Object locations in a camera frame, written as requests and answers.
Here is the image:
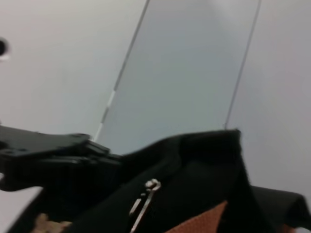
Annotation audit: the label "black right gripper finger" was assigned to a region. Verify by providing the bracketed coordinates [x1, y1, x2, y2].
[250, 185, 311, 229]

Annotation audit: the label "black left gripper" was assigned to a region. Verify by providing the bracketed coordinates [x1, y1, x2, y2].
[0, 125, 123, 193]

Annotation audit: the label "black food bag orange handles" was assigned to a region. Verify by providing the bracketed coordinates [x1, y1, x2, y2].
[7, 128, 311, 233]

